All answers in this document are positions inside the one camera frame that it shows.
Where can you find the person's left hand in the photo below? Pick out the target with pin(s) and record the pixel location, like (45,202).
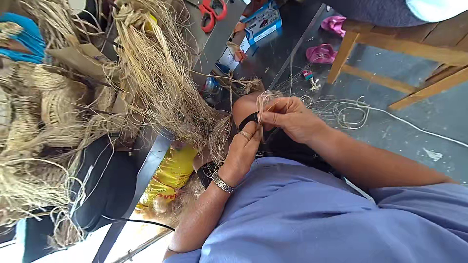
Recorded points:
(238,157)

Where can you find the person's right hand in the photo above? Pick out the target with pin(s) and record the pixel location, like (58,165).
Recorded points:
(301,124)

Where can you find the person's left fingers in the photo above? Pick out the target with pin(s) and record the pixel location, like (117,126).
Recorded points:
(251,132)

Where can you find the person's right fingers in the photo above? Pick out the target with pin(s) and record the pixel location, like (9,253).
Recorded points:
(283,103)

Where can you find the person's right thumb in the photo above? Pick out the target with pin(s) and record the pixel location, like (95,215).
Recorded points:
(274,118)

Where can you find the thin beige fibre strands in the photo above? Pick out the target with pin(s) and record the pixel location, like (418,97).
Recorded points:
(261,109)

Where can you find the person's right forearm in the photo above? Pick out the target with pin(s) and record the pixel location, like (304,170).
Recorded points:
(373,160)

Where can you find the person's left forearm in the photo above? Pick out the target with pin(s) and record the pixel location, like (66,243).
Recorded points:
(201,212)

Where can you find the small red green object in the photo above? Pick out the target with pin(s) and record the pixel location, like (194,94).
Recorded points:
(308,74)

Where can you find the clear plastic bottle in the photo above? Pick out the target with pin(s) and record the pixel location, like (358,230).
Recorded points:
(212,91)

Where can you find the pink slipper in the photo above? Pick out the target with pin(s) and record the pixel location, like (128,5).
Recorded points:
(333,25)
(321,54)

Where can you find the white printed paper box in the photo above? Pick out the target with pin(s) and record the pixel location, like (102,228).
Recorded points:
(231,58)

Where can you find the blue printed cardboard box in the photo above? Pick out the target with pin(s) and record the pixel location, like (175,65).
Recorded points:
(264,27)

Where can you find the grey table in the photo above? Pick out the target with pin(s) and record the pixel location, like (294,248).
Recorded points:
(215,49)

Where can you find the yellow printed sack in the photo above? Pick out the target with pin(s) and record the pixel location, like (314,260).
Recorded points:
(171,175)

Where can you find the person's body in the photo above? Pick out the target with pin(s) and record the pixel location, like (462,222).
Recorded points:
(310,219)

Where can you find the heap of fluffy fibre waste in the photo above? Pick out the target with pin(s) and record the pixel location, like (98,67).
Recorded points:
(175,208)

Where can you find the large bundle of loose fibres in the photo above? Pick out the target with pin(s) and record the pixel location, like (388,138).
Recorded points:
(153,65)

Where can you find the wooden stool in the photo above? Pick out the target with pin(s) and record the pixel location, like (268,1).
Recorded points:
(398,47)

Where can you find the dark grey cloth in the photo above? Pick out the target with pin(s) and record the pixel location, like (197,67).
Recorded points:
(380,12)

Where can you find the grey metal bar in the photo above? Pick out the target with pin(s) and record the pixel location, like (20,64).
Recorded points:
(135,204)

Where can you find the black padded seat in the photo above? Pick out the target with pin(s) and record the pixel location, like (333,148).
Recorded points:
(106,182)

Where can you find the white scrap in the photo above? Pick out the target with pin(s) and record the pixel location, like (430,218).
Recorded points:
(433,154)

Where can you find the brown cardboard piece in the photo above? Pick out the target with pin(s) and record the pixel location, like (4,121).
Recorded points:
(80,60)

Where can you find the pile of braided fibre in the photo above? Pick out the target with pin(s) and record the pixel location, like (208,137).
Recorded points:
(51,106)

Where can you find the blue plastic bag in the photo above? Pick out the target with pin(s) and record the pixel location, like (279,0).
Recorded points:
(31,34)

